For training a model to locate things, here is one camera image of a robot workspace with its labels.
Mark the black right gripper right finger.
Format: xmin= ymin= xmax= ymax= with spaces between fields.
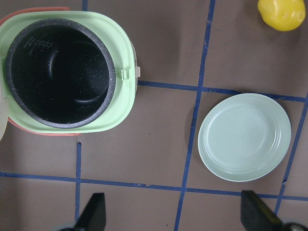
xmin=241 ymin=190 xmax=285 ymax=231

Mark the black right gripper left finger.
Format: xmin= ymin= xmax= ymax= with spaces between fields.
xmin=72 ymin=193 xmax=106 ymax=231

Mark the light green plate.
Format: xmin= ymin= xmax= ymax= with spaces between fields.
xmin=198 ymin=93 xmax=291 ymax=182

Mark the white and green rice cooker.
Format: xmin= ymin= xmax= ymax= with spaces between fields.
xmin=0 ymin=7 xmax=140 ymax=136

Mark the yellow lemon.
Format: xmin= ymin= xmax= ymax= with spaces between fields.
xmin=257 ymin=0 xmax=306 ymax=32

